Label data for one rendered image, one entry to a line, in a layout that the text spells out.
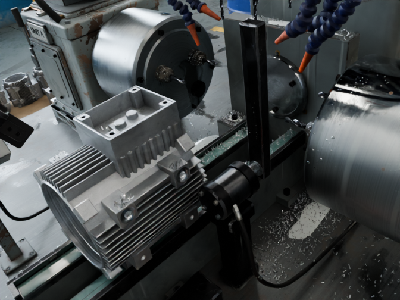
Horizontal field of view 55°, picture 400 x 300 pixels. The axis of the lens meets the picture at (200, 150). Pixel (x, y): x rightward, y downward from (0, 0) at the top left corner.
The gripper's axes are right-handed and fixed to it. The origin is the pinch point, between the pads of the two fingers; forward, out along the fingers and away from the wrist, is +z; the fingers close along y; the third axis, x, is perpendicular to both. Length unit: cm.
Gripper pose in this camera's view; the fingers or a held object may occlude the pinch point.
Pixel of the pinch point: (7, 123)
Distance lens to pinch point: 57.4
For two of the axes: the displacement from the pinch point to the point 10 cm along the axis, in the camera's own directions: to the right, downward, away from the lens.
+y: 6.9, 3.5, -6.4
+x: 5.5, -8.2, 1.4
